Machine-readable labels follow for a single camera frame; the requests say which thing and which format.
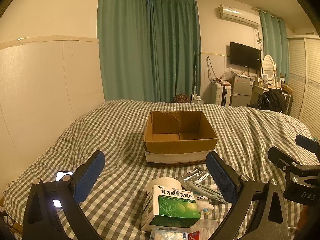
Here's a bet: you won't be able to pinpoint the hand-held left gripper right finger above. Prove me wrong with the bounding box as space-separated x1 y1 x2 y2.
205 151 299 240

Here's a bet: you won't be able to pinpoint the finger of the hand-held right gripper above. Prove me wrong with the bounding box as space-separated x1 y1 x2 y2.
295 134 320 155
268 146 304 173

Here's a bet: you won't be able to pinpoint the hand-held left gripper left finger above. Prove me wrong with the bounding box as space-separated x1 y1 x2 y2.
24 150 105 240

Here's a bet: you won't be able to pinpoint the clear packaged grey tool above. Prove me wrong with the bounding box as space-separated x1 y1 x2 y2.
184 181 228 204

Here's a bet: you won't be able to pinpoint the silver foil packet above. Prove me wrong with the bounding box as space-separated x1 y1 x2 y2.
175 166 210 189

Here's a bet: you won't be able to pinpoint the small white toy figure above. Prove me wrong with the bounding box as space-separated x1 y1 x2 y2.
195 195 214 214

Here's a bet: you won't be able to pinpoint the clear plastic container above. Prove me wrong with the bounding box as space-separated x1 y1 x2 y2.
192 219 221 240

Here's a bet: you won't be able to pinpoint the green medicine box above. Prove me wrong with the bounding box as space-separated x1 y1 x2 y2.
140 185 201 232

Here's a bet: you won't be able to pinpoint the cardboard box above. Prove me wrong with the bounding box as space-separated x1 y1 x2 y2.
143 110 218 167

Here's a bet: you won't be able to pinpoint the white tape roll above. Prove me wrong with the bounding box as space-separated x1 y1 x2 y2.
147 177 184 202

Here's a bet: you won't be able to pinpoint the white tissue packet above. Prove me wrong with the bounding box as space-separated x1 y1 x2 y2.
150 227 189 240

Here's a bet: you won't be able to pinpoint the white smartphone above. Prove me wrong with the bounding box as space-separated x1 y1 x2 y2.
52 171 74 208

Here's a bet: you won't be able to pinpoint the black bag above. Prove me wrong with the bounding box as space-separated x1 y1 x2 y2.
257 89 287 112

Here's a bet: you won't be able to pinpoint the cream louvered wardrobe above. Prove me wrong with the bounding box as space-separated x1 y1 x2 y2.
287 35 320 135

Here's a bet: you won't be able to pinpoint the cream dressing table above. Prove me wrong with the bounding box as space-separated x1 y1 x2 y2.
250 83 283 108

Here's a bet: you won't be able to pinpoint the silver fridge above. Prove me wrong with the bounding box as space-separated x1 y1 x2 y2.
229 76 253 107

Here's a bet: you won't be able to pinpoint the white suitcase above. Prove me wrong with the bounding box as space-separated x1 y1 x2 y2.
211 82 232 105

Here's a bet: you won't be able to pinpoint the white oval mirror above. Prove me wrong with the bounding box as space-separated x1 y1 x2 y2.
261 54 277 80

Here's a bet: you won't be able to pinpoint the brown patterned bag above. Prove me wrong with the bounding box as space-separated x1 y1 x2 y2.
174 94 192 103

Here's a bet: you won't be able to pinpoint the white pole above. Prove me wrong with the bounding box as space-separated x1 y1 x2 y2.
192 51 198 100

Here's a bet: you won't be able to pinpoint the green curtain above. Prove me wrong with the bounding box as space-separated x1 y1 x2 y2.
147 0 202 103
259 10 289 83
97 0 150 103

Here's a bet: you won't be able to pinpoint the white air conditioner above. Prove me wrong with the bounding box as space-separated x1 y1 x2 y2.
216 4 260 28

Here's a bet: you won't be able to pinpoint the black wall television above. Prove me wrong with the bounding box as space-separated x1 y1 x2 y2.
229 42 262 71

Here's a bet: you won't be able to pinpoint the hanging wall cables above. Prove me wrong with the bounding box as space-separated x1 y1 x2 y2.
206 56 218 83

